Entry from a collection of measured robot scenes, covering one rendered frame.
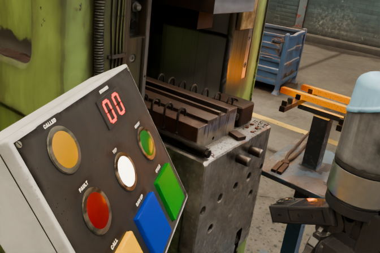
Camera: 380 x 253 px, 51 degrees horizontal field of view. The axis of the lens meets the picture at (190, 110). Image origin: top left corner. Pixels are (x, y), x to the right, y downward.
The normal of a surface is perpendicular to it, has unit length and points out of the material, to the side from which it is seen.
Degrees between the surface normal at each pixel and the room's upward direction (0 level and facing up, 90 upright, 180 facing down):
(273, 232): 0
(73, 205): 60
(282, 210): 91
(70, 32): 90
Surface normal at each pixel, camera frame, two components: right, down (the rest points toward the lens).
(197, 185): -0.59, 0.22
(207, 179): 0.80, 0.30
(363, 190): -0.39, 0.29
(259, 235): 0.11, -0.93
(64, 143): 0.88, -0.35
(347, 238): -0.78, 0.14
